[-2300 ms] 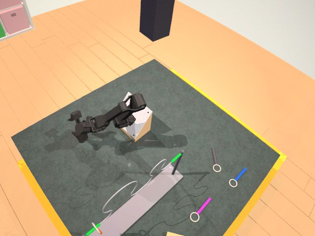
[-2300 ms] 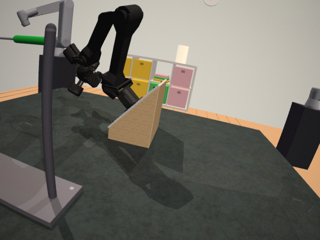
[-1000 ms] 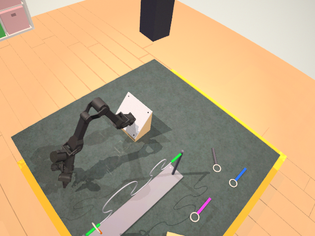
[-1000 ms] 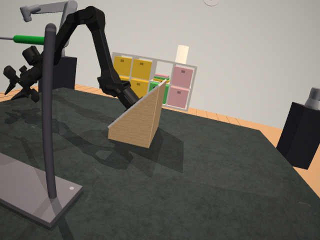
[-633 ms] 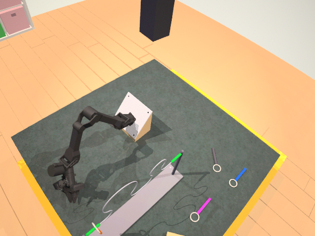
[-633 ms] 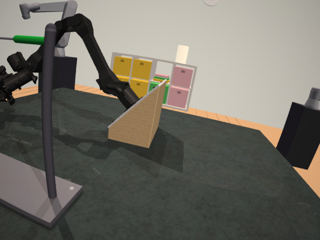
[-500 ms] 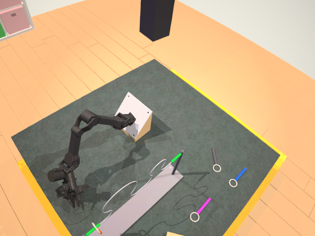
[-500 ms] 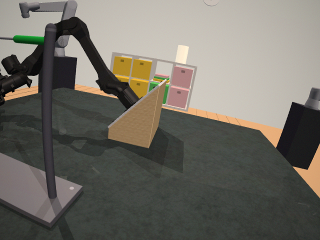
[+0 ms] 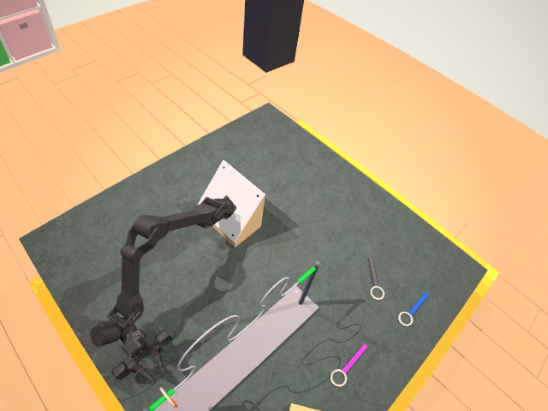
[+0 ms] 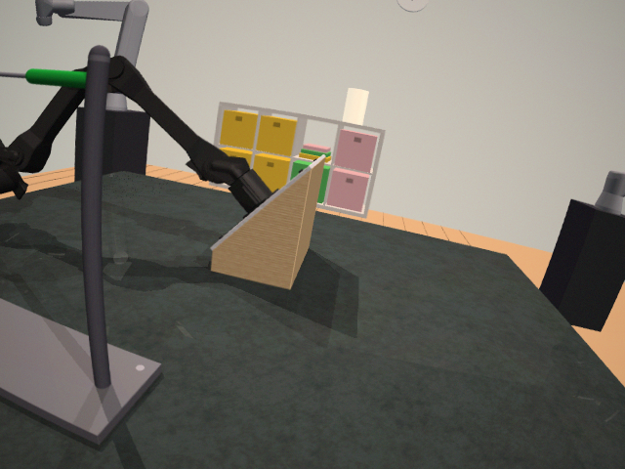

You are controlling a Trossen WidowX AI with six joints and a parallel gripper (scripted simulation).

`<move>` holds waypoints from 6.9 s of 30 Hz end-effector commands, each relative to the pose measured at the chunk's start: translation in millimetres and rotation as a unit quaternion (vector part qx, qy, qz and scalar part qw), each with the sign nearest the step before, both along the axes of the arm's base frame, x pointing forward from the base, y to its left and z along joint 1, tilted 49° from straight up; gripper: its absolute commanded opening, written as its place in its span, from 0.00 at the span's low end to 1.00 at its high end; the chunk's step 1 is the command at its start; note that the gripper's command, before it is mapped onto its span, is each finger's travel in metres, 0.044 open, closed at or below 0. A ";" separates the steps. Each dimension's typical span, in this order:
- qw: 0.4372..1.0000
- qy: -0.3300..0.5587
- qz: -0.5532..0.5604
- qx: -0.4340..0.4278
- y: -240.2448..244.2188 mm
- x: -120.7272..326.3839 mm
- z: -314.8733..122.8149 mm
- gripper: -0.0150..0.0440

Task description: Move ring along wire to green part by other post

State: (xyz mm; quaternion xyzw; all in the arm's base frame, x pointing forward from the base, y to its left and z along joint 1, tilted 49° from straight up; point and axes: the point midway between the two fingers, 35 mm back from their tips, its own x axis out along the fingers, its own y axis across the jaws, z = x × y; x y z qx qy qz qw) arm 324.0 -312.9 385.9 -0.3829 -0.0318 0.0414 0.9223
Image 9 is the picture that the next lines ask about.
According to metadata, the white loop with blue handle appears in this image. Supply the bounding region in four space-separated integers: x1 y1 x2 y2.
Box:
398 292 429 326

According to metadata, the white ring with pink handle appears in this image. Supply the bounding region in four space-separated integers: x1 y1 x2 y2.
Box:
331 344 367 387

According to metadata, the orange handle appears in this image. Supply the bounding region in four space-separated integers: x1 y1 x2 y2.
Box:
160 387 178 408

